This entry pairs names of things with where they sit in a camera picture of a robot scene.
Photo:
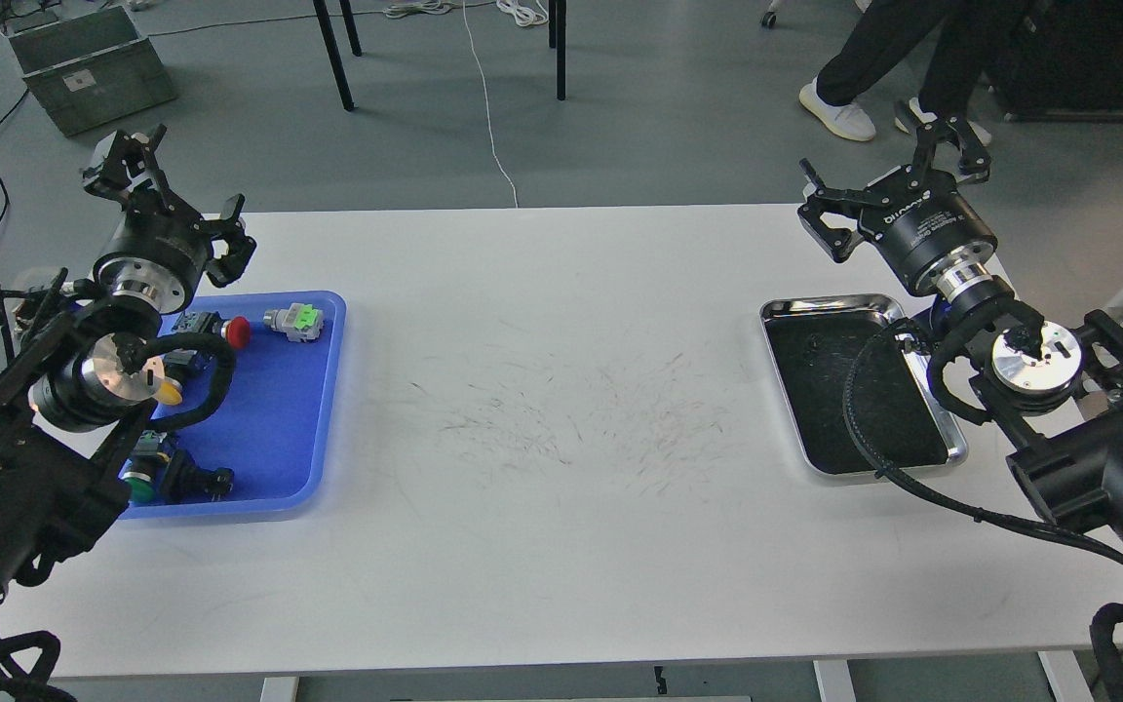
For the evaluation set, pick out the yellow push button switch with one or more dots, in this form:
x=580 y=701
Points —
x=180 y=367

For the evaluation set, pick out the black equipment case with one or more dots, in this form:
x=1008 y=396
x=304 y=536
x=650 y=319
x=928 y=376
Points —
x=1063 y=61

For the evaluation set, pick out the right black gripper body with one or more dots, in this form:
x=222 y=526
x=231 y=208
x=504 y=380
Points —
x=919 y=235

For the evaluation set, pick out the blue plastic tray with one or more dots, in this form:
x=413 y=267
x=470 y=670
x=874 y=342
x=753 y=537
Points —
x=272 y=429

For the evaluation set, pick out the silver metal tray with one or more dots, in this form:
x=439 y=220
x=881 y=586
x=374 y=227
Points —
x=846 y=386

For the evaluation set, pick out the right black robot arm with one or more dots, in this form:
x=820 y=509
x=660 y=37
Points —
x=1056 y=393

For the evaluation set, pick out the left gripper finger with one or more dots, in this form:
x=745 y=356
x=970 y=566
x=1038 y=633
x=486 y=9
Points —
x=231 y=247
x=124 y=169

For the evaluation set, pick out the red push button switch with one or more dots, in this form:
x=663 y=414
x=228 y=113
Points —
x=236 y=330

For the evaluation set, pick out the green push button switch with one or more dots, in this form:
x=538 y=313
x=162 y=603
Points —
x=147 y=466

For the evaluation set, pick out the grey green connector part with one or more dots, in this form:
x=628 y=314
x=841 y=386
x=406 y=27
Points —
x=299 y=323

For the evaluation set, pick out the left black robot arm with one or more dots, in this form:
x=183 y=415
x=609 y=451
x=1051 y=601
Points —
x=89 y=372

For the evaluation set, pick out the grey plastic crate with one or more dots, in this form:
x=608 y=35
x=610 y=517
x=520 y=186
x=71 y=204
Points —
x=92 y=70

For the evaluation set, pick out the black switch part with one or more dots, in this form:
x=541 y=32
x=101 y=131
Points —
x=185 y=479

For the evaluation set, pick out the person in black trousers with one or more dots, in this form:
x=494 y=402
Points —
x=971 y=34

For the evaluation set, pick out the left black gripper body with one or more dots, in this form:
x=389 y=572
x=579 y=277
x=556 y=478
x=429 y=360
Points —
x=156 y=257

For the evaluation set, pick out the black table legs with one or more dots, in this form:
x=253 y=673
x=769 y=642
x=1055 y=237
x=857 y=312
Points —
x=552 y=14

